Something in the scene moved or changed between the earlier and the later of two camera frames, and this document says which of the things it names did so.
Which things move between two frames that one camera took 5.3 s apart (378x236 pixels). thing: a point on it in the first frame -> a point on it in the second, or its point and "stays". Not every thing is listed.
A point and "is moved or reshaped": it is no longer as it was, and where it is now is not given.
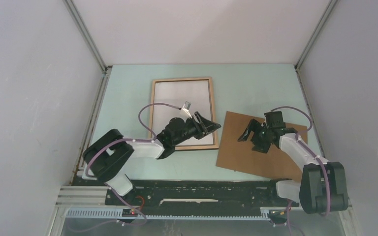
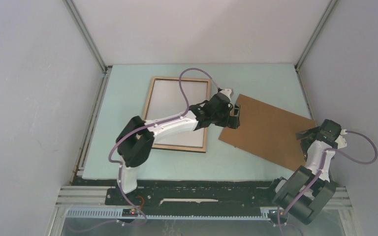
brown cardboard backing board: x=238 y=156 is moved or reshaped
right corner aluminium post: x=321 y=23 stays
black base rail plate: x=248 y=194 stays
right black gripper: x=253 y=125 -> x=304 y=134
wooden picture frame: x=152 y=109 is moved or reshaped
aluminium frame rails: x=96 y=196 stays
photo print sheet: x=174 y=93 stays
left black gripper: x=206 y=126 -> x=232 y=121
